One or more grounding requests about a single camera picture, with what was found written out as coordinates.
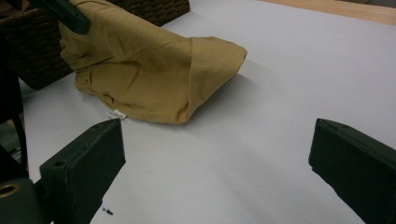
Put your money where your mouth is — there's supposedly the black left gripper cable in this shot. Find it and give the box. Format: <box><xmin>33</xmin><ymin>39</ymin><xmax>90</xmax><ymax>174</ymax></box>
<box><xmin>11</xmin><ymin>113</ymin><xmax>30</xmax><ymax>180</ymax></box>

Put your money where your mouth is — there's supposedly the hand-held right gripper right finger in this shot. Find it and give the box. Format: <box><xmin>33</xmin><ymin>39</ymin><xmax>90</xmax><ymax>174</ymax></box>
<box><xmin>308</xmin><ymin>118</ymin><xmax>396</xmax><ymax>224</ymax></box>

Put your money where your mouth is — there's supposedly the white board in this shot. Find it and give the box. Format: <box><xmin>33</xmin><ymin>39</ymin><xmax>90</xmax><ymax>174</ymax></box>
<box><xmin>18</xmin><ymin>0</ymin><xmax>396</xmax><ymax>224</ymax></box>

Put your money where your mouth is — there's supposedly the brown wicker basket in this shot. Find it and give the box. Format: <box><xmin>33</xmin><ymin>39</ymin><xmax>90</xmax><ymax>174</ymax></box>
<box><xmin>0</xmin><ymin>0</ymin><xmax>191</xmax><ymax>91</ymax></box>

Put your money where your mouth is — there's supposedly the tan cloth garment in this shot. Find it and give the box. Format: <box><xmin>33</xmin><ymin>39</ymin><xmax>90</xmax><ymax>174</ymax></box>
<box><xmin>58</xmin><ymin>0</ymin><xmax>248</xmax><ymax>126</ymax></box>

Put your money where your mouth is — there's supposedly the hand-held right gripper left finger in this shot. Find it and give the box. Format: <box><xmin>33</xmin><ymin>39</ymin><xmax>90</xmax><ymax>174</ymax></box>
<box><xmin>39</xmin><ymin>118</ymin><xmax>127</xmax><ymax>224</ymax></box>

